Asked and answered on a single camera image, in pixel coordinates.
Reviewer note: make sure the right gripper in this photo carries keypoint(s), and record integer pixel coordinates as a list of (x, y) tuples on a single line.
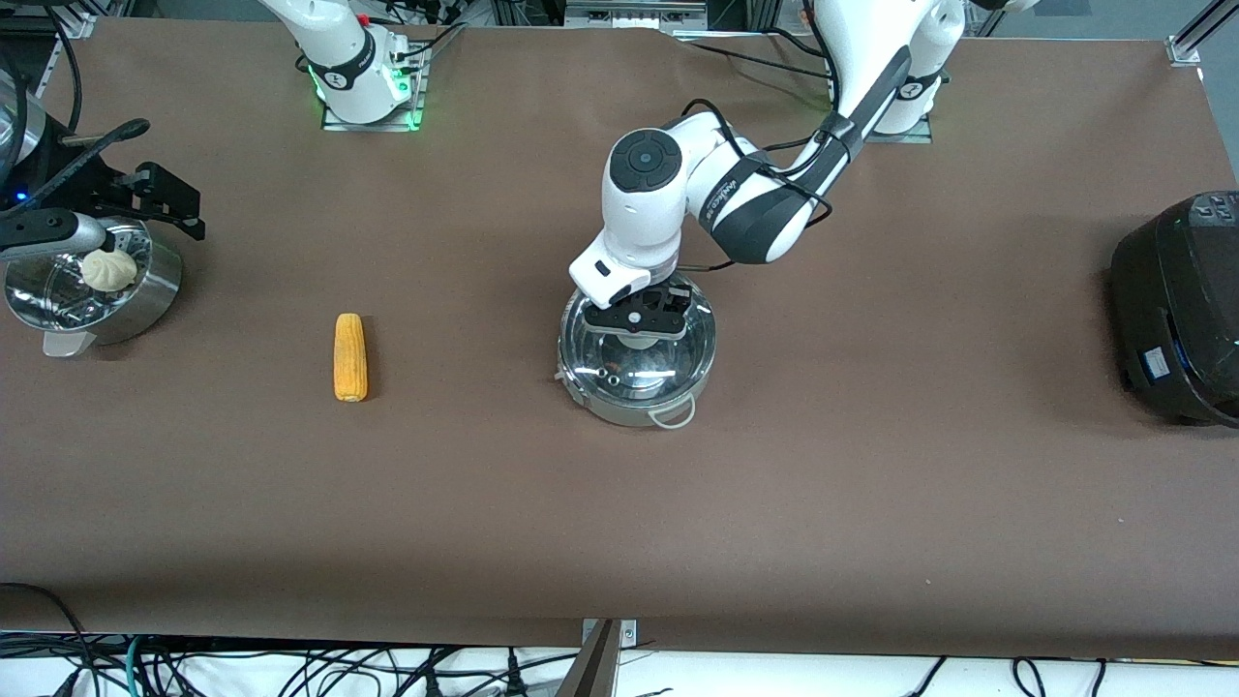
[(108, 186)]

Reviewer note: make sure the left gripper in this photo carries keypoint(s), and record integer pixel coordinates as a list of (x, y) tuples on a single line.
[(679, 293)]

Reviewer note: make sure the glass pot lid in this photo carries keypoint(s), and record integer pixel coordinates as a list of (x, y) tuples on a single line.
[(639, 373)]

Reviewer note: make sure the yellow corn cob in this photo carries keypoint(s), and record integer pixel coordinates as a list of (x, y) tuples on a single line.
[(349, 356)]

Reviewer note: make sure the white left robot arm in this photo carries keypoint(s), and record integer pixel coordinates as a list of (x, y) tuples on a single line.
[(639, 213)]

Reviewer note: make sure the stainless steel steamer pot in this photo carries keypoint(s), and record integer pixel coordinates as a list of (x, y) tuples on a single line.
[(145, 300)]

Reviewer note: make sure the white steamed bun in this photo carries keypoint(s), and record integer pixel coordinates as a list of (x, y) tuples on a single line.
[(109, 271)]

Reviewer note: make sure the brown table cover sheet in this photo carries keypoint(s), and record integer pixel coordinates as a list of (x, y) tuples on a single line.
[(619, 532)]

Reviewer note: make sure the grey power strip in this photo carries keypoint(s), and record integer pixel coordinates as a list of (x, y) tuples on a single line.
[(634, 12)]

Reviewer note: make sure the black rice cooker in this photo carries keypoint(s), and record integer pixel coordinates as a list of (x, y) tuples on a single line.
[(1181, 319)]

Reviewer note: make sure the aluminium frame profile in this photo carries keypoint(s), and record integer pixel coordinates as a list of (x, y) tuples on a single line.
[(1200, 34), (73, 21)]

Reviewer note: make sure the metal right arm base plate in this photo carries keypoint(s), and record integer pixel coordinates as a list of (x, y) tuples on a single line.
[(407, 106)]

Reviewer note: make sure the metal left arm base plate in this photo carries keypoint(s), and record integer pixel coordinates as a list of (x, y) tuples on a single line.
[(905, 137)]

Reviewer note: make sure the metal table edge bracket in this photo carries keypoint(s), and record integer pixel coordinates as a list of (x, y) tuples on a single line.
[(600, 658)]

